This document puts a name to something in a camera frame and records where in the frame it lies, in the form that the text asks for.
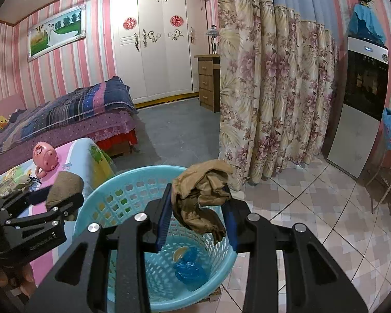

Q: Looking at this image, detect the white refrigerator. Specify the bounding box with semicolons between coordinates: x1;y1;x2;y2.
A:
323;36;389;179

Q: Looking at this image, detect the floral curtain right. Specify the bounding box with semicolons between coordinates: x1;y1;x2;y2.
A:
218;0;338;190

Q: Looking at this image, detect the yellow duck plush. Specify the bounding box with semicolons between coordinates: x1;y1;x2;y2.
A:
0;115;9;131

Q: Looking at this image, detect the framed wedding photo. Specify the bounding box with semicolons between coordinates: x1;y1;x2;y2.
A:
27;4;86;62

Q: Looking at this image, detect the brown paper ball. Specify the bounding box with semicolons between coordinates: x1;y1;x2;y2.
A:
171;159;233;244

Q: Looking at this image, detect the bed with plaid quilt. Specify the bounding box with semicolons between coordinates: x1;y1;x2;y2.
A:
0;76;137;174

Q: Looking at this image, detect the white wardrobe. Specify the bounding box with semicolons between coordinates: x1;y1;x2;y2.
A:
110;0;209;103

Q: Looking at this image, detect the cream plastic lid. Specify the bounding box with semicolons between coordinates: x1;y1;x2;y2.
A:
172;246;188;263

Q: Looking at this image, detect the pink piggy bank mug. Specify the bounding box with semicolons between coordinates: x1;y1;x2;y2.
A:
32;141;59;179

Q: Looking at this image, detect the chair with blue cloth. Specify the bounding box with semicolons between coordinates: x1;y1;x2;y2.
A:
364;107;391;218

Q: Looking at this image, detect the blue cloth on refrigerator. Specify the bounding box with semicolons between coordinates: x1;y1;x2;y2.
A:
348;4;386;46

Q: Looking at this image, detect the blue plastic bag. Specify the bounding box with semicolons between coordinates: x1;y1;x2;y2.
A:
174;246;209;291

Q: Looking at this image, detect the turquoise plastic laundry basket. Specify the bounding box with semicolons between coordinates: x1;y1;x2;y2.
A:
72;165;238;313

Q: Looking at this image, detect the wooden desk with drawers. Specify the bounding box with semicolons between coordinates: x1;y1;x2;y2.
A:
194;55;220;113

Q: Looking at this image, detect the left human hand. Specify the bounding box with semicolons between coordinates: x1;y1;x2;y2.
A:
0;263;36;297

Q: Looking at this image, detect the desk lamp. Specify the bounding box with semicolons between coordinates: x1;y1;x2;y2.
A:
205;25;219;55

